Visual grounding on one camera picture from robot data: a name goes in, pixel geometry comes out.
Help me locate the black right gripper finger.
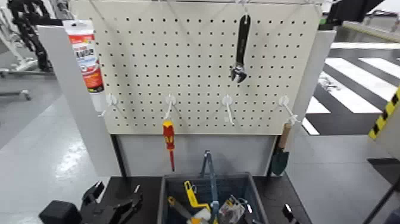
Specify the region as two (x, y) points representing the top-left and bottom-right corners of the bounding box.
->
(282, 203), (299, 224)

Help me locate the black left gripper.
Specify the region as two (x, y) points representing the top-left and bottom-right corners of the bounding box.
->
(80, 180), (143, 224)

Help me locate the grey blue plastic crate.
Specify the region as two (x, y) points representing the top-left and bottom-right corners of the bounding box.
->
(157, 172), (270, 224)

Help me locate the clear packaged hardware item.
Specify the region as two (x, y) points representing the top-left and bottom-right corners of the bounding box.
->
(217, 195), (246, 224)

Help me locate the yellow bar clamp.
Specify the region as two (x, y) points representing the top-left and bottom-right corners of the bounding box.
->
(183, 180), (213, 214)

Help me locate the red yellow screwdriver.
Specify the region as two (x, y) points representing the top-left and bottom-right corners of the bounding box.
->
(162, 120), (176, 172)

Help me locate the black slanted pole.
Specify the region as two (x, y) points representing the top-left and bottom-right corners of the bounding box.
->
(362, 183), (400, 224)

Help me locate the white pegboard hook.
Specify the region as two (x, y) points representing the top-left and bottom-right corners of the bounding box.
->
(98, 93), (118, 119)
(279, 95), (301, 126)
(221, 94), (235, 126)
(163, 94), (177, 120)

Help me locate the yellow black hazard striped barrier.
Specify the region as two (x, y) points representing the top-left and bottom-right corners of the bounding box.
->
(367, 86), (400, 141)

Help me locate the white red sealant tube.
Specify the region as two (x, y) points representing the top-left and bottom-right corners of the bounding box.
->
(62, 19), (108, 112)

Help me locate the beige perforated pegboard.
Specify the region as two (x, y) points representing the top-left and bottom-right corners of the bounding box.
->
(70, 0), (323, 136)

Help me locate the white metal stand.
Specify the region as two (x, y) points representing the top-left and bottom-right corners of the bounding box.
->
(0, 6), (39, 79)

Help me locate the black adjustable wrench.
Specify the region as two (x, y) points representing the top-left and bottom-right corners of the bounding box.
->
(230, 14), (252, 83)

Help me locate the black robot in background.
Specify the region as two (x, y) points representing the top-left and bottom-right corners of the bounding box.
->
(7, 0), (63, 73)

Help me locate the black monitor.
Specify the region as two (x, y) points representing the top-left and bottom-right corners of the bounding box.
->
(318, 0), (386, 31)

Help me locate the black frame post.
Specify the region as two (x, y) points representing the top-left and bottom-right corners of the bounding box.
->
(266, 135), (280, 176)
(110, 134), (128, 178)

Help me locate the green trowel wooden handle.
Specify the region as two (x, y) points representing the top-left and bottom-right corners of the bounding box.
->
(270, 123), (292, 176)

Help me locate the yellow grey handled tool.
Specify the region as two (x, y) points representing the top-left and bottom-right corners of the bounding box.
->
(167, 195), (212, 224)

